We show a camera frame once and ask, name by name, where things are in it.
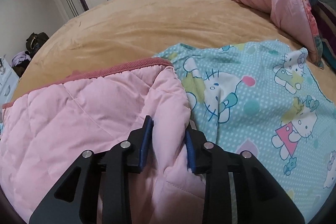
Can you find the purple clothes pile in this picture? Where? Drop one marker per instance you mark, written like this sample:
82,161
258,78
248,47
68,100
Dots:
19,58

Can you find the white drawer chest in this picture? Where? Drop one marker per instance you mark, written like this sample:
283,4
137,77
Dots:
8,82

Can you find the tan bed blanket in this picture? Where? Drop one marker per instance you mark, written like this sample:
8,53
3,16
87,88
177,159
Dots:
121,31

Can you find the hello kitty blue sheet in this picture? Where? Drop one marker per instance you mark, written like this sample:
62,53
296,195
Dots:
262,97

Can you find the striped dark pillow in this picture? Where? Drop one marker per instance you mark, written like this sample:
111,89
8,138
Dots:
325,17

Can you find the black backpack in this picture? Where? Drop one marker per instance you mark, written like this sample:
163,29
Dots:
35,41

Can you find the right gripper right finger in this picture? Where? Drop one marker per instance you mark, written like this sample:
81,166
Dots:
238,186

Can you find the pink quilted jacket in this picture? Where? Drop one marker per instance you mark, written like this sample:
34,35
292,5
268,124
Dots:
46,129

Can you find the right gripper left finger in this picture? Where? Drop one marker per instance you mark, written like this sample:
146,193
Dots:
97,176

